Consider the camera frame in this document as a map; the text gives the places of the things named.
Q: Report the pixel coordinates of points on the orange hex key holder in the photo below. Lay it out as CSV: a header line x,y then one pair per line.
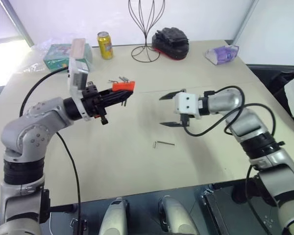
x,y
123,86

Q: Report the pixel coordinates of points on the yellow drink can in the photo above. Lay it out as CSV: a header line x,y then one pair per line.
x,y
105,45

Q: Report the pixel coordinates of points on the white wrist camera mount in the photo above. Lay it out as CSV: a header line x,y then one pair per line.
x,y
76,73
187,102

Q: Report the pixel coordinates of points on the loose silver hex key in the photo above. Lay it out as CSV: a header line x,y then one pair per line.
x,y
161,143

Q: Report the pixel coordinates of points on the silver hex key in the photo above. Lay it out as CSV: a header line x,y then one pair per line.
x,y
112,80
123,102
124,78
161,143

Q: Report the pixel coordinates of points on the silver rounded robot leg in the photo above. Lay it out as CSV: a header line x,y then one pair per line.
x,y
176,215
114,218

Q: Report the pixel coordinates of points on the clear plastic bag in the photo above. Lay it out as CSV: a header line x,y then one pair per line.
x,y
39,52

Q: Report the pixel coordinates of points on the pale pink block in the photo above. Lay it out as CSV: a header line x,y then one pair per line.
x,y
78,49

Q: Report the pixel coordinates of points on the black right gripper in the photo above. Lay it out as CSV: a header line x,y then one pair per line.
x,y
184,120

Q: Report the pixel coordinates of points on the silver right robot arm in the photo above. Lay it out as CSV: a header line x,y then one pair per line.
x,y
259,137

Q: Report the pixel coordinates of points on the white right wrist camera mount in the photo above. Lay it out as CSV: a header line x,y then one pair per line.
x,y
187,102

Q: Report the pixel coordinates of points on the black pouch with red edge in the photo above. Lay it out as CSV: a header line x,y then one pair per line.
x,y
172,50

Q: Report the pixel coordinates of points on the grey metal frame post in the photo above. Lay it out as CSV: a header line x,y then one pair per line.
x,y
245,19
18,20

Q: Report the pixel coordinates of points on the dark chair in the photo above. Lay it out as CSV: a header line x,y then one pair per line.
x,y
274,78

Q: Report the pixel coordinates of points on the purple tissue pack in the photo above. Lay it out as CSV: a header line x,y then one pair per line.
x,y
223,55

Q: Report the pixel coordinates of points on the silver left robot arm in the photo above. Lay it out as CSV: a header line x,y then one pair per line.
x,y
27,132

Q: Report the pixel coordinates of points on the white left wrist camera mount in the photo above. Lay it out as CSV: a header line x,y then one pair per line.
x,y
76,73

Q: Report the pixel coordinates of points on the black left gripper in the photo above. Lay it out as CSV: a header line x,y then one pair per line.
x,y
91,100

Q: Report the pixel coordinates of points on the black crumpled glove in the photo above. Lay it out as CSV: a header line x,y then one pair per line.
x,y
172,35

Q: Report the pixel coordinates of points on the black flat case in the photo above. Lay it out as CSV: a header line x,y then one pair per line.
x,y
235,213

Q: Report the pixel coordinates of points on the green tissue box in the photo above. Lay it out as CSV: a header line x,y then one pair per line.
x,y
57,55

